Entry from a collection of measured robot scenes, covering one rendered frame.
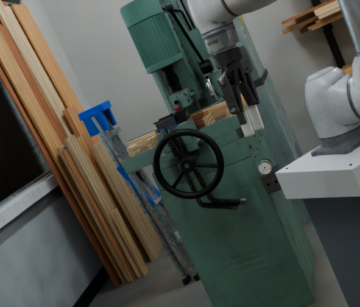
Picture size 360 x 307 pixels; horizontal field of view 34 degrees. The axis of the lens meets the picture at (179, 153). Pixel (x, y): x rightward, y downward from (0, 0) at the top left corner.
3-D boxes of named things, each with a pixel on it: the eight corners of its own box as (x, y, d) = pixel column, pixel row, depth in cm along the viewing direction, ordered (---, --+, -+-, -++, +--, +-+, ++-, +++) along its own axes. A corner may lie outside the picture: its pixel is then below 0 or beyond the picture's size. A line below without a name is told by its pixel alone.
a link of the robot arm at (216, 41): (194, 38, 154) (202, 59, 155) (222, 27, 148) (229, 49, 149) (213, 31, 161) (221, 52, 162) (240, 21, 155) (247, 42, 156)
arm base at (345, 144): (389, 128, 203) (384, 112, 202) (348, 154, 192) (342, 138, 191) (349, 132, 219) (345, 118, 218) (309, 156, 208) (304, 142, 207)
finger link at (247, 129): (246, 109, 155) (245, 110, 154) (255, 134, 156) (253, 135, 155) (237, 112, 157) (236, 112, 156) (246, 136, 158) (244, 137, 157)
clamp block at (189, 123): (163, 155, 244) (155, 135, 243) (170, 147, 257) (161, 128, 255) (195, 141, 240) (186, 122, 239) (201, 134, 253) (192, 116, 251)
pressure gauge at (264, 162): (262, 181, 241) (254, 163, 240) (262, 178, 245) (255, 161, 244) (276, 175, 240) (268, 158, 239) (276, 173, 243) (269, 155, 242)
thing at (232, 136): (155, 172, 257) (151, 164, 256) (165, 160, 277) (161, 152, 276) (239, 138, 246) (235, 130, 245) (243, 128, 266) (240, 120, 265)
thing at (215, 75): (214, 100, 276) (204, 77, 274) (216, 98, 283) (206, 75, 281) (232, 92, 273) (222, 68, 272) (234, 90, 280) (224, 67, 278)
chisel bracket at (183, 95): (176, 114, 260) (168, 97, 259) (182, 109, 274) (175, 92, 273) (191, 108, 258) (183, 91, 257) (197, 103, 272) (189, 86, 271)
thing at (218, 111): (144, 147, 271) (141, 139, 271) (145, 146, 273) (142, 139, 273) (260, 98, 256) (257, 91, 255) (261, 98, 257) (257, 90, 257)
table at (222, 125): (119, 180, 251) (112, 168, 250) (137, 162, 280) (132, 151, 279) (250, 127, 234) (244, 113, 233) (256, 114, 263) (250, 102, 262)
